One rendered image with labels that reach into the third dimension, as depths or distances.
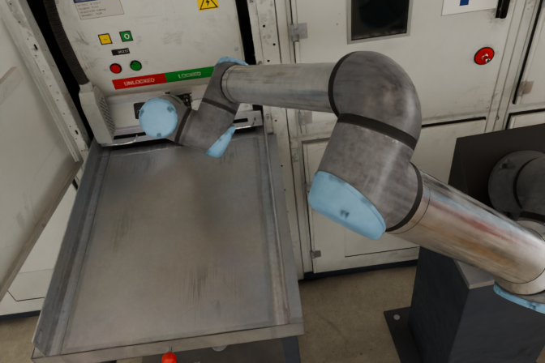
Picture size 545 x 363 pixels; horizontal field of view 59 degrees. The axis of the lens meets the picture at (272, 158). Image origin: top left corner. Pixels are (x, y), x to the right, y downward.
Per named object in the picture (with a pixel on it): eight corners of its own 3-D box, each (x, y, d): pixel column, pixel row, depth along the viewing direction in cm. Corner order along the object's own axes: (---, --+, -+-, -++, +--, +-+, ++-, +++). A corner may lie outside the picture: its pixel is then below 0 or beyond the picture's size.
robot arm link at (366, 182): (607, 249, 103) (392, 116, 60) (579, 327, 102) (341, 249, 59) (535, 228, 115) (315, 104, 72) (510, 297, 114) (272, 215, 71)
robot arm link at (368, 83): (410, 31, 62) (209, 52, 120) (375, 121, 61) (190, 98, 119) (464, 70, 68) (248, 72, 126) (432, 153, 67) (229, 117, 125)
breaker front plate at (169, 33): (252, 114, 158) (228, -32, 126) (105, 134, 158) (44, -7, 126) (252, 113, 159) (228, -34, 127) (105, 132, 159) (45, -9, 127)
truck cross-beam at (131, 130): (263, 125, 161) (260, 110, 157) (101, 147, 161) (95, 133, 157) (261, 116, 165) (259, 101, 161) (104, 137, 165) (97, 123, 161)
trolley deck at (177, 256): (305, 335, 113) (303, 321, 109) (40, 369, 113) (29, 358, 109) (277, 147, 163) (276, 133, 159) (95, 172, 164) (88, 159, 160)
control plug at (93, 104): (113, 142, 148) (93, 95, 136) (97, 144, 148) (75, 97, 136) (117, 126, 154) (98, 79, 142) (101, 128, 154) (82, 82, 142)
